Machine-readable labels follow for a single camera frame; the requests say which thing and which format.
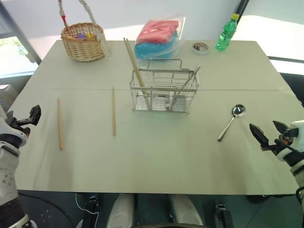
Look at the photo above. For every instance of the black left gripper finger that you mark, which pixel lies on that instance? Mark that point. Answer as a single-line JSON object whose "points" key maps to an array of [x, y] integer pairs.
{"points": [[36, 109], [35, 120]]}

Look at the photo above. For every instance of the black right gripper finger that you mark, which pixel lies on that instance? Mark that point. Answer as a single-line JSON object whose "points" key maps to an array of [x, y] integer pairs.
{"points": [[259, 135], [280, 126]]}

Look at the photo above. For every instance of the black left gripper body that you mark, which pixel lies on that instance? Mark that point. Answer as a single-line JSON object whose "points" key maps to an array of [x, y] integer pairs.
{"points": [[20, 122]]}

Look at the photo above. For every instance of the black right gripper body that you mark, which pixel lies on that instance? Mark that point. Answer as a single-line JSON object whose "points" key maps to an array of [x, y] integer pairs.
{"points": [[275, 144]]}

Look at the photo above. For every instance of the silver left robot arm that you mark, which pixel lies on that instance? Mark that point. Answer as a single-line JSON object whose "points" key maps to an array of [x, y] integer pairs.
{"points": [[8, 180]]}

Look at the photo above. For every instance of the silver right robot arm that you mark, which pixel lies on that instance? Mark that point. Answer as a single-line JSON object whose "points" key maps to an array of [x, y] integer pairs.
{"points": [[297, 166]]}

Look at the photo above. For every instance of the wooden chopstick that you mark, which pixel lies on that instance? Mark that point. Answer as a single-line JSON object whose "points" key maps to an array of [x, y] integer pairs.
{"points": [[114, 111], [60, 123], [132, 62], [135, 63]]}

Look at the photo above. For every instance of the silver metal spoon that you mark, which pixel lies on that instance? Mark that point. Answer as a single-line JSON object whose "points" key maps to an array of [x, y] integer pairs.
{"points": [[238, 110]]}

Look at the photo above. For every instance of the purple toy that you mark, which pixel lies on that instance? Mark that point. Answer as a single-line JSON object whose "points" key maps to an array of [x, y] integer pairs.
{"points": [[81, 36]]}

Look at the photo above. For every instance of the silver metal cutlery piece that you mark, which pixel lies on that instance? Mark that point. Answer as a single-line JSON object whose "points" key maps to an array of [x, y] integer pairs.
{"points": [[195, 72], [183, 88]]}

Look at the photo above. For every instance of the dark round floor base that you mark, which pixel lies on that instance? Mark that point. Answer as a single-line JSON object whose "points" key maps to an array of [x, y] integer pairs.
{"points": [[45, 211]]}

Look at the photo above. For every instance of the yellow toy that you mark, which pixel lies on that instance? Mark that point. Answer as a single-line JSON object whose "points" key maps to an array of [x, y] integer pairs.
{"points": [[90, 36]]}

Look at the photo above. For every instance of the white tape roll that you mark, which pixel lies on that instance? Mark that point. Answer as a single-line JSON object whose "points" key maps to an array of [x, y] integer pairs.
{"points": [[200, 48]]}

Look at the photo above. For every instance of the green plastic bottle yellow cap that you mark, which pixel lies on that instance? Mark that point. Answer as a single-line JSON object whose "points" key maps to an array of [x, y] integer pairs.
{"points": [[225, 35]]}

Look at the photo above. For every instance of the white rounded robot leg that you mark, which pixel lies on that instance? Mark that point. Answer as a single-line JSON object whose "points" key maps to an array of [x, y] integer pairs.
{"points": [[186, 211], [121, 211]]}

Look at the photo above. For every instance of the black slanted pole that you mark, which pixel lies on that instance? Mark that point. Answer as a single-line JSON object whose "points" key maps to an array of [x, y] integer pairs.
{"points": [[241, 8]]}

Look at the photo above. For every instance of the clear plastic zip bag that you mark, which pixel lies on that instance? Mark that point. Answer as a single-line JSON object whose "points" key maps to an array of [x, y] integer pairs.
{"points": [[177, 38]]}

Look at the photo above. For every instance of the blue folded towel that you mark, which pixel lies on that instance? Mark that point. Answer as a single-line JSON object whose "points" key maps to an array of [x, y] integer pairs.
{"points": [[152, 50]]}

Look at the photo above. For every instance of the red folded towel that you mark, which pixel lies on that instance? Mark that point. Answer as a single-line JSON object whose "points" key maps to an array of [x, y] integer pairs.
{"points": [[158, 32]]}

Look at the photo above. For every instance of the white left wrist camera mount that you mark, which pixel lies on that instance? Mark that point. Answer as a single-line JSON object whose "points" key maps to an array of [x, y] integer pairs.
{"points": [[9, 133]]}

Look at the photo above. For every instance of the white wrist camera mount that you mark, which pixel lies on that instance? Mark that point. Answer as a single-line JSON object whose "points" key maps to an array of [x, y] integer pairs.
{"points": [[298, 135], [9, 133]]}

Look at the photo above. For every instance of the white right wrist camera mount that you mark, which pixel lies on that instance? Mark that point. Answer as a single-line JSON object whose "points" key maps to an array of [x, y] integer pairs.
{"points": [[298, 135]]}

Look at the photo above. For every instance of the dark grey window post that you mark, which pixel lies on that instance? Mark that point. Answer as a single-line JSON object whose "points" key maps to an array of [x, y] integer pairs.
{"points": [[21, 33]]}

